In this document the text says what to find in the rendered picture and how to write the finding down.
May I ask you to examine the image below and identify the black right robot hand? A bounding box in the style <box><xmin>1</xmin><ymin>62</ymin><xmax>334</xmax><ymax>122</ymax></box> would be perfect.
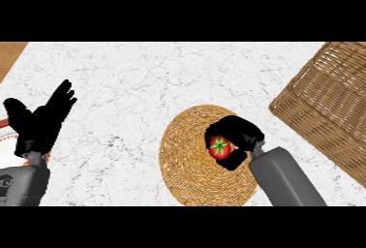
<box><xmin>203</xmin><ymin>114</ymin><xmax>265</xmax><ymax>171</ymax></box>

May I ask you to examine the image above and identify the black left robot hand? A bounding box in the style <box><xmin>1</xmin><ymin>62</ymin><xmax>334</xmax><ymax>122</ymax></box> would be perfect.
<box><xmin>2</xmin><ymin>78</ymin><xmax>78</xmax><ymax>159</ymax></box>

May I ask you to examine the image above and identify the red tomato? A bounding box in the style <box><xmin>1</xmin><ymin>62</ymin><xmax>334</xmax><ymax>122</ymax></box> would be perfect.
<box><xmin>206</xmin><ymin>135</ymin><xmax>233</xmax><ymax>162</ymax></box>

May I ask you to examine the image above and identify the round woven straw placemat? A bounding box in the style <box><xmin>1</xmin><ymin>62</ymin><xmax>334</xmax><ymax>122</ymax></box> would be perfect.
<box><xmin>157</xmin><ymin>104</ymin><xmax>258</xmax><ymax>207</ymax></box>

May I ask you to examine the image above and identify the brown wicker basket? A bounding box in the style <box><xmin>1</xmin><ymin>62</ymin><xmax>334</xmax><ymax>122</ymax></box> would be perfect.
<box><xmin>266</xmin><ymin>42</ymin><xmax>366</xmax><ymax>189</ymax></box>

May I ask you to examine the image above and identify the white plate with red rim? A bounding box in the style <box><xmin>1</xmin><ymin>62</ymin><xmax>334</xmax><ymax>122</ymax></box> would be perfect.
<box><xmin>0</xmin><ymin>106</ymin><xmax>51</xmax><ymax>171</ymax></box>

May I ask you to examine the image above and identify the brown wooden board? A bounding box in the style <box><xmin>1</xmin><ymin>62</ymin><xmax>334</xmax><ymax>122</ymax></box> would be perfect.
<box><xmin>0</xmin><ymin>42</ymin><xmax>29</xmax><ymax>83</ymax></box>

